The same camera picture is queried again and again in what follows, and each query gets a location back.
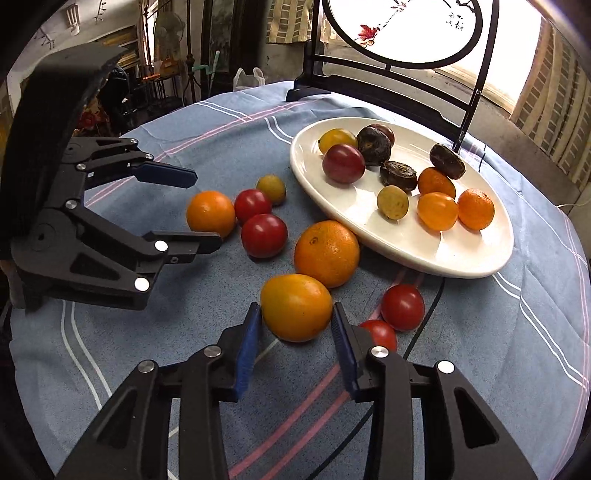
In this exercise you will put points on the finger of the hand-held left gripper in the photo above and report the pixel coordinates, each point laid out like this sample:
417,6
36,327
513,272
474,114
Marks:
184,243
164,174

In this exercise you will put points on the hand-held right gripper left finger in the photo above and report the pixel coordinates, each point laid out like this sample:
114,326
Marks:
249,350

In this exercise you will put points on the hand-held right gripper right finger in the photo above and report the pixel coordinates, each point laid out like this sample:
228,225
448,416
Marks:
346,350

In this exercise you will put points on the orange tangerine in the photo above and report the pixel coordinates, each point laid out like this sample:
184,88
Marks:
211,213
436,182
475,208
437,211

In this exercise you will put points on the yellow-orange citrus fruit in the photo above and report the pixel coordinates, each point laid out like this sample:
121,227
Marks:
338,138
296,307

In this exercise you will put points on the white ceramic plate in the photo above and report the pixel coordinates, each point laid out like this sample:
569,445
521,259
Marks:
415,249

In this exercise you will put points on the small yellow kumquat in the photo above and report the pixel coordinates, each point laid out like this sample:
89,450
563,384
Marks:
392,202
271,189

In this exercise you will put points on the dark red tomato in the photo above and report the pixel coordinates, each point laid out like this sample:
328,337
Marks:
385,131
344,162

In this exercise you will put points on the brown water chestnut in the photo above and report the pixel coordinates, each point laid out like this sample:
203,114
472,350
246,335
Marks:
398,176
447,160
374,145

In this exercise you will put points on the red cherry tomato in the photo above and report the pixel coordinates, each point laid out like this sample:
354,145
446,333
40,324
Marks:
264,235
252,205
378,334
402,307

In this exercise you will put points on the large orange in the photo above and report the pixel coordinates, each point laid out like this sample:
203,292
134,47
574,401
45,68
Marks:
327,253

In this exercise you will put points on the white plastic bag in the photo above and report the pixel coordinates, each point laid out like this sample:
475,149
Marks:
249,79

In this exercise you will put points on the blue striped tablecloth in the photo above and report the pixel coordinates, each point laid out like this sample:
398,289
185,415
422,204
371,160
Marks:
92,332

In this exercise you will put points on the standing fan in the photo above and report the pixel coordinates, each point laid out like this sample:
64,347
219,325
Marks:
168,27

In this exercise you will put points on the checked beige curtain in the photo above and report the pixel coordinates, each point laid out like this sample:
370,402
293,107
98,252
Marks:
554,92
291,21

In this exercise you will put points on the black-framed bird painting screen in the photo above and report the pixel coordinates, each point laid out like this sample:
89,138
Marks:
415,18

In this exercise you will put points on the bright window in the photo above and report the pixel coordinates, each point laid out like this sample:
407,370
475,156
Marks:
517,55

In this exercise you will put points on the dark framed wall picture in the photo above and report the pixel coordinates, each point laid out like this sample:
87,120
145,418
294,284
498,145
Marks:
231,32

